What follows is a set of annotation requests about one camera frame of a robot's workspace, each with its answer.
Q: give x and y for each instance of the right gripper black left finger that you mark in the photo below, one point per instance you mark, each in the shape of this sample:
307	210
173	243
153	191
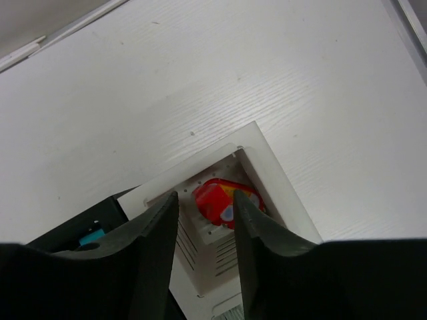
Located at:
123	275

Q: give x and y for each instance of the white slatted container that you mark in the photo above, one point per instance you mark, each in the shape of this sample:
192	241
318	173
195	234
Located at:
205	275

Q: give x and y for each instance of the long teal lego brick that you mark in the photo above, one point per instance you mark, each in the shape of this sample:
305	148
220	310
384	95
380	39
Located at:
91	237

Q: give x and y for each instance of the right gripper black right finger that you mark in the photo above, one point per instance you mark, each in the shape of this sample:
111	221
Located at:
284	276

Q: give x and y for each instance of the black slatted container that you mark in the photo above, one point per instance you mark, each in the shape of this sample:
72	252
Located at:
107	215

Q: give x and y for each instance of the red flower lego brick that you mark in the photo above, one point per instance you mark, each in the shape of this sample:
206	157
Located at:
214	199

